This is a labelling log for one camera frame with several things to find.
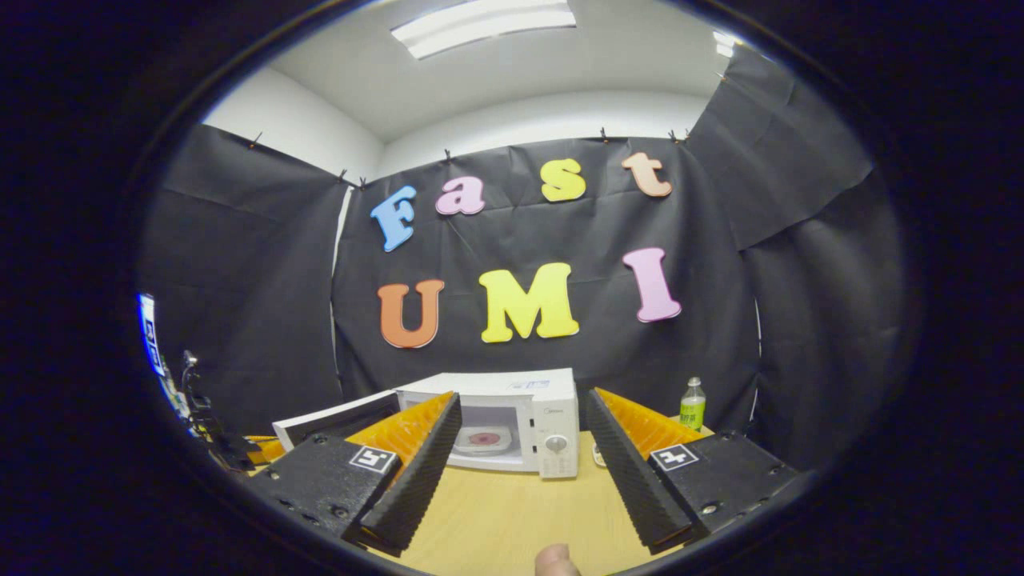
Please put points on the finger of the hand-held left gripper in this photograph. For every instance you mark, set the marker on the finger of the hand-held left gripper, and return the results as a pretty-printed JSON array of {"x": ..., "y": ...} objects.
[{"x": 264, "y": 448}]

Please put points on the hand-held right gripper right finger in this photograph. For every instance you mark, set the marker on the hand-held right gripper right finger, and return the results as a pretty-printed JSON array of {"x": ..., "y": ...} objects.
[{"x": 632, "y": 480}]

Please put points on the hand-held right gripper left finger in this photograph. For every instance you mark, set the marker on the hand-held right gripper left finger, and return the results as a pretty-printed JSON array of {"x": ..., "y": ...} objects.
[{"x": 416, "y": 488}]

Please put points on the white square plate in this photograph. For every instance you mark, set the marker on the white square plate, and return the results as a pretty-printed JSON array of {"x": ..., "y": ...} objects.
[{"x": 480, "y": 448}]

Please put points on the pink round food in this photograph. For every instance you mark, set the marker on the pink round food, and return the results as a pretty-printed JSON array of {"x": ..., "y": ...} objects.
[{"x": 485, "y": 438}]

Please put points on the white microwave oven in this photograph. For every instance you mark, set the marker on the white microwave oven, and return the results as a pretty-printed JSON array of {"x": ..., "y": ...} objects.
[{"x": 512, "y": 384}]

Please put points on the white divided snack dish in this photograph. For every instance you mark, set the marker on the white divided snack dish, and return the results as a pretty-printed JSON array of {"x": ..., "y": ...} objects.
[{"x": 598, "y": 456}]

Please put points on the green drink bottle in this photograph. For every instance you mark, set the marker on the green drink bottle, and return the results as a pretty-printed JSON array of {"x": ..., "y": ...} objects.
[{"x": 693, "y": 408}]

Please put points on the computer monitor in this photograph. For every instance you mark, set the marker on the computer monitor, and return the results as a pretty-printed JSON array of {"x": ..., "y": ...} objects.
[{"x": 150, "y": 336}]

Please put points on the black backdrop cloth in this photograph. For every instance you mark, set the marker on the black backdrop cloth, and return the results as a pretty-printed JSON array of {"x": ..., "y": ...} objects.
[{"x": 264, "y": 264}]

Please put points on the small ceiling light panel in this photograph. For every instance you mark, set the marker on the small ceiling light panel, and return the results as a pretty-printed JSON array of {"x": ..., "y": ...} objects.
[{"x": 726, "y": 44}]

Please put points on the large ceiling light panel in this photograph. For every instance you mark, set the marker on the large ceiling light panel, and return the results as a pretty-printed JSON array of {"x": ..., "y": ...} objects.
[{"x": 484, "y": 26}]

